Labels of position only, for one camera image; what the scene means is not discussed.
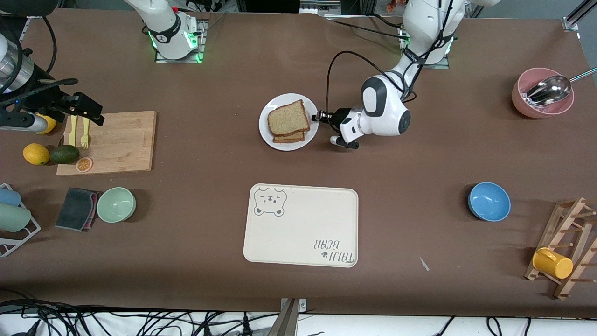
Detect brown bread slice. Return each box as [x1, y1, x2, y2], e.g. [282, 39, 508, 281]
[272, 131, 306, 144]
[267, 99, 311, 137]

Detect white round plate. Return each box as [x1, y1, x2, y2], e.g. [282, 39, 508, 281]
[258, 93, 320, 152]

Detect yellow lemon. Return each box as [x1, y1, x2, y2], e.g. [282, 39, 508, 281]
[23, 143, 50, 166]
[36, 113, 57, 135]

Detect wooden cutting board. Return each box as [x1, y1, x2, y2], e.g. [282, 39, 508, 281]
[56, 111, 158, 177]

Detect dark green avocado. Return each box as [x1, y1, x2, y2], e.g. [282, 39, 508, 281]
[49, 145, 80, 165]

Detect pale green bowl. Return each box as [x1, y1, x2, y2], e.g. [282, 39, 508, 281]
[96, 187, 137, 224]

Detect light blue cup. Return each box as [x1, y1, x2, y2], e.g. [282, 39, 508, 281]
[0, 188, 22, 207]

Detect dark grey pink-edged cloth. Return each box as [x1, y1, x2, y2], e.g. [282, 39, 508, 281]
[55, 187, 102, 232]

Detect cream bear print tray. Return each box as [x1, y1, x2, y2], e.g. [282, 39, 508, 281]
[243, 183, 359, 268]

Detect pale green cup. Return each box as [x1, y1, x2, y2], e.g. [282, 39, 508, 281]
[0, 203, 32, 233]

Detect blue bowl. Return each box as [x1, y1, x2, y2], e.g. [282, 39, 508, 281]
[468, 182, 511, 222]

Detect pink bowl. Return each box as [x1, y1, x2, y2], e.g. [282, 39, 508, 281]
[511, 67, 575, 119]

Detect metal scoop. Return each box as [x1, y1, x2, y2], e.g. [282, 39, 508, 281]
[526, 67, 597, 107]

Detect grey metal bar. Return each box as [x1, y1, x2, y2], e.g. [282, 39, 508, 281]
[267, 299, 300, 336]

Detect wooden peg rack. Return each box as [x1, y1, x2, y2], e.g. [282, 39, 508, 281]
[524, 197, 597, 300]

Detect yellow cup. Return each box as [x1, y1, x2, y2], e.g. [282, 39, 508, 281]
[532, 247, 574, 280]

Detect aluminium corner profile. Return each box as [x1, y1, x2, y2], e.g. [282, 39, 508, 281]
[562, 0, 597, 31]

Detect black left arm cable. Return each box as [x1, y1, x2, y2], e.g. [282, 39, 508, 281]
[325, 0, 455, 123]

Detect black table cable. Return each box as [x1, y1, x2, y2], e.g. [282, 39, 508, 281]
[326, 18, 409, 42]
[371, 13, 406, 31]

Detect white wire rack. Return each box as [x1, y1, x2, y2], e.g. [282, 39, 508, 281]
[0, 183, 42, 258]

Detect tangled black floor cables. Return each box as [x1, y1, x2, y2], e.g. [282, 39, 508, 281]
[0, 299, 280, 336]

